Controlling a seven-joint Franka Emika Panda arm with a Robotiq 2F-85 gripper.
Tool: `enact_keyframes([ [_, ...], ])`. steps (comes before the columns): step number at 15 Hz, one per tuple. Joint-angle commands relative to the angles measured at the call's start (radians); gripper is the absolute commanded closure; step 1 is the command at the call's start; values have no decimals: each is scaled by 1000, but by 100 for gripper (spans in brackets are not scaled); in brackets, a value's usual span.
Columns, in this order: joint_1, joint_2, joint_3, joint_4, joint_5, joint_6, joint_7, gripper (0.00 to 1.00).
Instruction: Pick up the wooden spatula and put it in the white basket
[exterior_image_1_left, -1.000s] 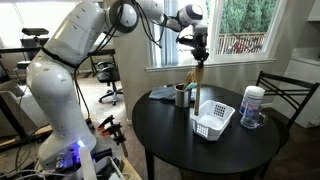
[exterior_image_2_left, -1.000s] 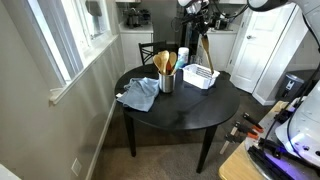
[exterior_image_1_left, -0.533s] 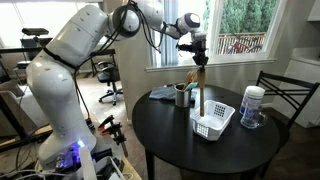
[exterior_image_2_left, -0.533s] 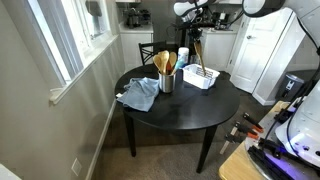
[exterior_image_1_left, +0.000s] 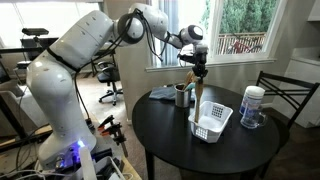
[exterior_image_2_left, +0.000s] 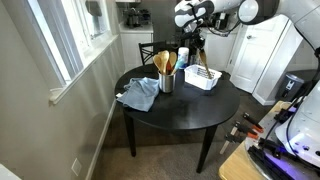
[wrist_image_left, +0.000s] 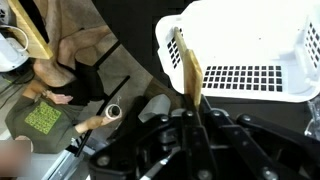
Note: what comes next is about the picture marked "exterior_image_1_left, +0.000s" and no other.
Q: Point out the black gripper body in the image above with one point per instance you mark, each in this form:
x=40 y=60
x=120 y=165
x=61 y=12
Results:
x=200 y=65

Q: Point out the wooden spatula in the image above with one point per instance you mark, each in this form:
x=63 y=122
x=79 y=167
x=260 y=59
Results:
x=198 y=100

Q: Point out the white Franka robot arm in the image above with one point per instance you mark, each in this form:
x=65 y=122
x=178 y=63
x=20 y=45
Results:
x=63 y=86

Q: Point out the teal silicone spatula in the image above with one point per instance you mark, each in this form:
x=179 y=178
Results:
x=190 y=86

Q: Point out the white plastic basket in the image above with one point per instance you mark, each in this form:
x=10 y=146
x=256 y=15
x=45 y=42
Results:
x=211 y=123

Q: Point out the steel utensil holder cup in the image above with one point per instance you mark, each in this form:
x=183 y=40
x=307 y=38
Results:
x=182 y=98

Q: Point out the blue cloth towel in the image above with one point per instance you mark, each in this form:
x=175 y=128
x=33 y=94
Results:
x=161 y=93

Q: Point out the red bicycle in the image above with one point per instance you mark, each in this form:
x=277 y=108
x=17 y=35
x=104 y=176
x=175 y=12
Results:
x=241 y=46

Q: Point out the white wipes canister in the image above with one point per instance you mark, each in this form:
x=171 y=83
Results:
x=252 y=95

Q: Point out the clear glass measuring mug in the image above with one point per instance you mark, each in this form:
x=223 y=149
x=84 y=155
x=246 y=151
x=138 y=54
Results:
x=251 y=118

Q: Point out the round black table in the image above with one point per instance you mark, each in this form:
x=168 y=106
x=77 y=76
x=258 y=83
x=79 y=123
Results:
x=173 y=146

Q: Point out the black dining chair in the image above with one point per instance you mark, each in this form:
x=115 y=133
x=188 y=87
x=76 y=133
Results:
x=286 y=86

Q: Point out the black office chair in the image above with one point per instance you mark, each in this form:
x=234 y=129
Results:
x=108 y=78

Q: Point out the black orange bar clamp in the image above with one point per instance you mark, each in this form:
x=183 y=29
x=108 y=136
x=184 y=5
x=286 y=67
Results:
x=116 y=135
x=106 y=122

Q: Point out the wooden workbench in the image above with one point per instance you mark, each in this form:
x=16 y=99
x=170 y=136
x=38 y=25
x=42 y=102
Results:
x=131 y=170

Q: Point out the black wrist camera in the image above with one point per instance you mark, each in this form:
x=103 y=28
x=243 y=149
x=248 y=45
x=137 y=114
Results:
x=186 y=56

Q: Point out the black camera on stand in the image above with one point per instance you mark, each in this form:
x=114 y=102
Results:
x=35 y=31

